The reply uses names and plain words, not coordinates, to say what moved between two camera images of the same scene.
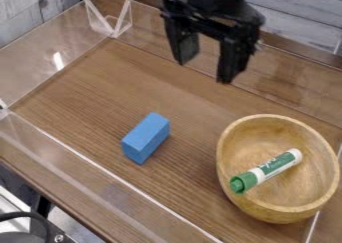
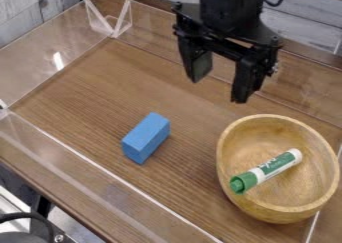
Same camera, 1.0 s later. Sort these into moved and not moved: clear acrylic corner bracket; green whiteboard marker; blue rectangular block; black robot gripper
Moved: black robot gripper
Not moved: blue rectangular block; clear acrylic corner bracket; green whiteboard marker
